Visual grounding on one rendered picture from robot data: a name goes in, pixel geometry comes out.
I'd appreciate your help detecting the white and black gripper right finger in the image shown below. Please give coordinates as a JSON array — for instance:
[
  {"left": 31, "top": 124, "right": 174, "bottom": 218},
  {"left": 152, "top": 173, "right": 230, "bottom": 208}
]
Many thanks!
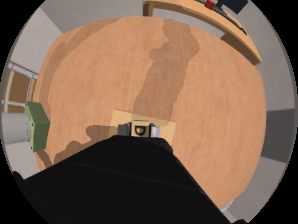
[{"left": 149, "top": 123, "right": 160, "bottom": 138}]

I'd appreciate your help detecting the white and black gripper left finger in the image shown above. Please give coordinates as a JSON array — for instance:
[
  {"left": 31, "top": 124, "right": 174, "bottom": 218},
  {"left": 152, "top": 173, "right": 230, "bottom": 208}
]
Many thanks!
[{"left": 118, "top": 122, "right": 132, "bottom": 136}]

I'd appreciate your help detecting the tan flat mat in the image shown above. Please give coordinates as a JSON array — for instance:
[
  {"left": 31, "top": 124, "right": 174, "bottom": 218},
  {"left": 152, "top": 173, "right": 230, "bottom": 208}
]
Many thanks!
[{"left": 108, "top": 109, "right": 176, "bottom": 145}]

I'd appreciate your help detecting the wooden letter block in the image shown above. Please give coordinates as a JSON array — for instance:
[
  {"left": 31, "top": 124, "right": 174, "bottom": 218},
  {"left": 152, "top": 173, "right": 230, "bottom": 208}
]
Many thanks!
[{"left": 131, "top": 120, "right": 150, "bottom": 137}]

